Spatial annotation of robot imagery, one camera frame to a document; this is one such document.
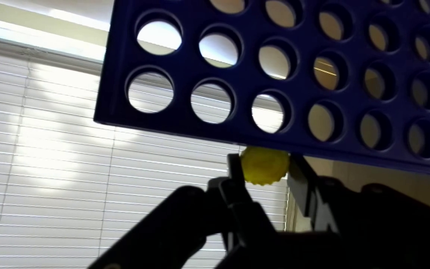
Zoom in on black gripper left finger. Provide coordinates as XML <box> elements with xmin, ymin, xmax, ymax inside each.
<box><xmin>86</xmin><ymin>153</ymin><xmax>276</xmax><ymax>269</ymax></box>

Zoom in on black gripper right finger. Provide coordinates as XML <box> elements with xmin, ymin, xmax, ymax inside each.
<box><xmin>288</xmin><ymin>155</ymin><xmax>430</xmax><ymax>269</ymax></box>

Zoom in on yellow game disc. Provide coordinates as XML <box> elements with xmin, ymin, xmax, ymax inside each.
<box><xmin>238</xmin><ymin>146</ymin><xmax>292</xmax><ymax>187</ymax></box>

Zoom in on blue perforated game grid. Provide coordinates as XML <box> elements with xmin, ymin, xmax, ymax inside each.
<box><xmin>92</xmin><ymin>0</ymin><xmax>430</xmax><ymax>178</ymax></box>

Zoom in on white window blinds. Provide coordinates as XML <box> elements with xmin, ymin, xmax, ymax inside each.
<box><xmin>0</xmin><ymin>47</ymin><xmax>295</xmax><ymax>269</ymax></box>

